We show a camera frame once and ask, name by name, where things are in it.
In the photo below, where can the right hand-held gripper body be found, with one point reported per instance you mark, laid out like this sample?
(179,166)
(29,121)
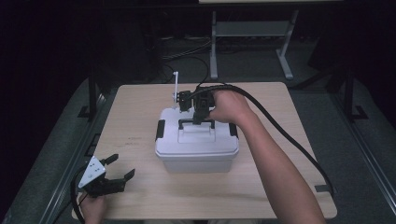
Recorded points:
(193,98)

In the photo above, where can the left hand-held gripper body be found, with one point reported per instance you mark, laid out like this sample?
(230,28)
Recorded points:
(104,186)

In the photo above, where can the white plastic storage box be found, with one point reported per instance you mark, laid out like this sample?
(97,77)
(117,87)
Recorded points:
(196,163)

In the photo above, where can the person's left hand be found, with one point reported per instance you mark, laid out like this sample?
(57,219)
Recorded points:
(92,208)

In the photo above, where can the person's right hand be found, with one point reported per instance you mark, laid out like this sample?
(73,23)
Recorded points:
(233,107)

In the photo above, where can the black metal stand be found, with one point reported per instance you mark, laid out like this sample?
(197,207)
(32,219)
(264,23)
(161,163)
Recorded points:
(349,93)
(92,93)

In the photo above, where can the grey tape strip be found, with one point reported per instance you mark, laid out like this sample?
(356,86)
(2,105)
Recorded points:
(322,188)

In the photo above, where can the aluminium floor rail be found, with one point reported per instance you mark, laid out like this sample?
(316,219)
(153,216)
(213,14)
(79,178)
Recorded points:
(367,155)
(77,155)

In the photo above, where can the white metal table frame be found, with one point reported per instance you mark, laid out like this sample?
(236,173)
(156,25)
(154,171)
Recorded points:
(252,28)

